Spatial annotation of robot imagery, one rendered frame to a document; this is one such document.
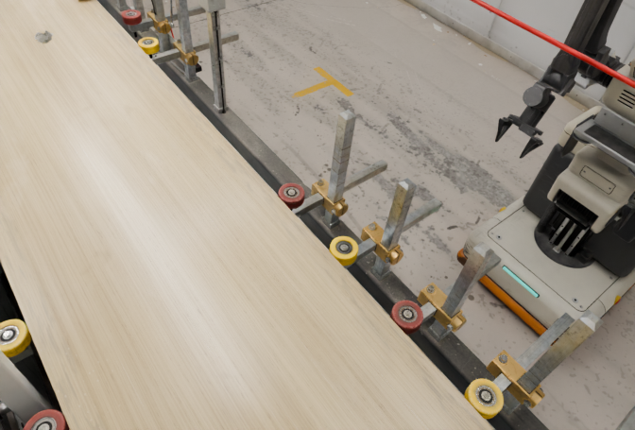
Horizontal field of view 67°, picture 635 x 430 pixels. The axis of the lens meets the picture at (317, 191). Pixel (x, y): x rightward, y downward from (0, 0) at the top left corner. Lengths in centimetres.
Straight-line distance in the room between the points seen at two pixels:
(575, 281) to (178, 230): 170
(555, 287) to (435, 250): 61
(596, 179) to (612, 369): 98
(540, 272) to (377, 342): 126
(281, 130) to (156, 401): 219
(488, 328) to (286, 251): 133
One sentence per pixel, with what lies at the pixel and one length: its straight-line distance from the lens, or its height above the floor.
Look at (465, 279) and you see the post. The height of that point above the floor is 100.
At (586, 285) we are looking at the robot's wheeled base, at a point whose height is 28.
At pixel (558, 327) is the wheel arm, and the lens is 151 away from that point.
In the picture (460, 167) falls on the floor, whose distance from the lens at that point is 308.
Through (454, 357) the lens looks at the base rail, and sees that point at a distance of 149.
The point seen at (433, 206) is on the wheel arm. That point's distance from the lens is 160.
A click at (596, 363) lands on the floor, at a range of 259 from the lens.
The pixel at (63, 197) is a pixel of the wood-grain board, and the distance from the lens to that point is 157.
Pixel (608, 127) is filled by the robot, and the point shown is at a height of 105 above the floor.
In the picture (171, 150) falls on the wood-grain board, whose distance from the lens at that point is 163.
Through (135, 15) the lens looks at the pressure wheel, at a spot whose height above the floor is 91.
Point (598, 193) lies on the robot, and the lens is 198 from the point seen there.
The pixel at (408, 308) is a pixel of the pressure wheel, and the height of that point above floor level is 91.
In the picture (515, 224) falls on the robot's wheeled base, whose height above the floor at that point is 28.
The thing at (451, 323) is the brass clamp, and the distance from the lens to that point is 140.
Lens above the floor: 198
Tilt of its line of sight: 47 degrees down
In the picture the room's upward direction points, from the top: 7 degrees clockwise
